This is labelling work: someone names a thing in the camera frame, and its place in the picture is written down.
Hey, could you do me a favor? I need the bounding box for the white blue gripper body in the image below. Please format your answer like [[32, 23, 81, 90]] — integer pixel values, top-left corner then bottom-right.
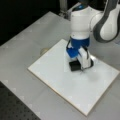
[[66, 38, 94, 70]]

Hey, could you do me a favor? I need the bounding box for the black whiteboard eraser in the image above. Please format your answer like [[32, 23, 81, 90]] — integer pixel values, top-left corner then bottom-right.
[[69, 60, 81, 71]]

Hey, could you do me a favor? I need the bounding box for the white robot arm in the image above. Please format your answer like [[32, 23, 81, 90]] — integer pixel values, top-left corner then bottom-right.
[[66, 0, 120, 71]]

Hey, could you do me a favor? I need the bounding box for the white whiteboard panel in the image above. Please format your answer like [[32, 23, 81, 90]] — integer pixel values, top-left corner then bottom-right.
[[28, 39, 120, 116]]

